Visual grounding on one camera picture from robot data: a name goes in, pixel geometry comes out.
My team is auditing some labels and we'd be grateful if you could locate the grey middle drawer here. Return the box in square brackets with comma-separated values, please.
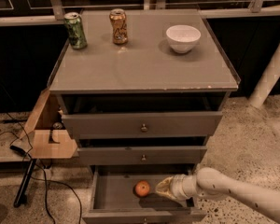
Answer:
[77, 137, 207, 165]

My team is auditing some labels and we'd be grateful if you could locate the black floor cable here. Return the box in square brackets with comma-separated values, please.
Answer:
[0, 111, 84, 224]

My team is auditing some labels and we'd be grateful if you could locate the green soda can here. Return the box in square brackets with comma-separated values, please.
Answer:
[63, 12, 87, 49]

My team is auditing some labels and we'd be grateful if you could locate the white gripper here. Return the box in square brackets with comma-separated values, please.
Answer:
[156, 175, 197, 201]

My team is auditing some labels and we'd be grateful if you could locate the gold soda can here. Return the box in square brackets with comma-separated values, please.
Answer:
[109, 8, 128, 45]

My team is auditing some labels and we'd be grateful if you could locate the open cardboard box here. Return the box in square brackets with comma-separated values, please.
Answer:
[20, 88, 77, 159]

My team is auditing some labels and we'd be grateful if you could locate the metal window railing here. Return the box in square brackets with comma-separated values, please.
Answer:
[0, 0, 280, 28]

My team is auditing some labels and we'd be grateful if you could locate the orange fruit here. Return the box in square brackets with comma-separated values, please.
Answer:
[134, 180, 150, 197]

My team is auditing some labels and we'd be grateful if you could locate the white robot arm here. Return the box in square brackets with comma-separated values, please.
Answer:
[155, 43, 280, 224]

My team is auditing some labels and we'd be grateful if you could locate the white ceramic bowl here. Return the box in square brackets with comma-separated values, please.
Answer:
[166, 25, 201, 54]

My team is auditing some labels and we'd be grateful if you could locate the grey bottom drawer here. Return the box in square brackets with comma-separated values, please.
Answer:
[82, 164, 206, 224]

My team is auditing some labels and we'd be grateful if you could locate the grey drawer cabinet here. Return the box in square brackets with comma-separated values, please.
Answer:
[47, 8, 242, 224]

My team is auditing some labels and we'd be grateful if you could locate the grey drawer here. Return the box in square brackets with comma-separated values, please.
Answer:
[82, 164, 206, 224]
[77, 137, 207, 165]
[63, 111, 222, 139]

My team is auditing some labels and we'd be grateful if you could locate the black flat bar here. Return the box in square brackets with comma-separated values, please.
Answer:
[13, 159, 36, 208]

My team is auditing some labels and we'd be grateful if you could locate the grey top drawer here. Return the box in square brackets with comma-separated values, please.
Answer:
[63, 111, 222, 139]

